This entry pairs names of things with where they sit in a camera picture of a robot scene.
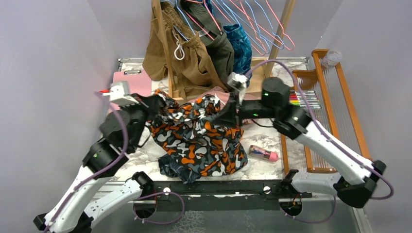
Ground wooden weaving loom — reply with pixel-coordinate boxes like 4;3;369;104
280;49;372;174

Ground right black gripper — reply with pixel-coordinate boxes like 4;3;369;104
210;90;278;131

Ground pink cylindrical bottle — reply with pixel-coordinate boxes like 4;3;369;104
248;145;279;162

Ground dark leaf print shorts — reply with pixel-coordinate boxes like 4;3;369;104
158;155;201;184

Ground pink shorts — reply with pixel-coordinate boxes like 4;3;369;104
188;86;260;125

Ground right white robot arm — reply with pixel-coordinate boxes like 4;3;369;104
212;73;386;208

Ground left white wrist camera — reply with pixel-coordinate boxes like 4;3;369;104
98;81;138;107

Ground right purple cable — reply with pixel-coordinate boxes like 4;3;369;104
244;59;395;225

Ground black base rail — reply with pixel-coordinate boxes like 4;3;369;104
132;179;313;213

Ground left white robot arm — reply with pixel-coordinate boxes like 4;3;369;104
33;94;164;233

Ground pink clipboard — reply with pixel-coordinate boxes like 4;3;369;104
110;69;152;97

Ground blue wire hanger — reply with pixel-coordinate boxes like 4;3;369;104
210;0;295;51

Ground wooden clothes rack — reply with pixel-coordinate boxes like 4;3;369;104
152;0;296;102

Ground brown hanging shorts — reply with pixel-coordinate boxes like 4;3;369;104
142;0;227;100

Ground dark green hanging shorts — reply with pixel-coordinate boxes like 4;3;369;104
179;0;234;84

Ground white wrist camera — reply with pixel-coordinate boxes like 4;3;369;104
227;72;249;105
98;81;138;107

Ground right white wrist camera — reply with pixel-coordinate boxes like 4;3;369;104
227;72;249;105

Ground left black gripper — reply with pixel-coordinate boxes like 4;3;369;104
120;93;161;150

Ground orange camouflage shorts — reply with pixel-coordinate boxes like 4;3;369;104
147;89;248;177

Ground purple cable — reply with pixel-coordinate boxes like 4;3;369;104
244;59;395;225
42;91;186;233

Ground pink wire hanger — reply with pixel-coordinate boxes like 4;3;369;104
219;0;296;56

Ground set of coloured markers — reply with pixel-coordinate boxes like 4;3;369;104
290;90;322;110

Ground blue patterned hanging shorts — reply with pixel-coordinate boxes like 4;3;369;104
223;23;252;74

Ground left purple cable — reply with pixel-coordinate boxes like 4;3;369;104
42;91;186;233

